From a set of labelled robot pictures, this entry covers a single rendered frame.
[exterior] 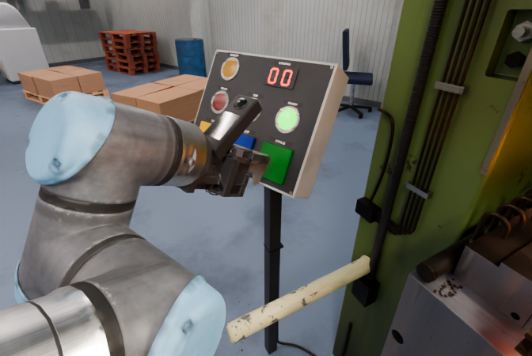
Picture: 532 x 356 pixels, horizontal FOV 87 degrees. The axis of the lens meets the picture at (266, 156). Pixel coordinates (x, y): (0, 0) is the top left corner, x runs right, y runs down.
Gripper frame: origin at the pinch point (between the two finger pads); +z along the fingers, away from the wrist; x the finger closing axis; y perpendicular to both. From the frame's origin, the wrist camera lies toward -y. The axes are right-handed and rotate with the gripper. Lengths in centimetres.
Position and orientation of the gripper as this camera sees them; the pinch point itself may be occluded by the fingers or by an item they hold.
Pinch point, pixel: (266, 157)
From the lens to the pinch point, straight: 56.5
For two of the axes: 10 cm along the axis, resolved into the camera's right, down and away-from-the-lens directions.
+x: 7.9, 2.9, -5.4
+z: 5.3, 1.1, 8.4
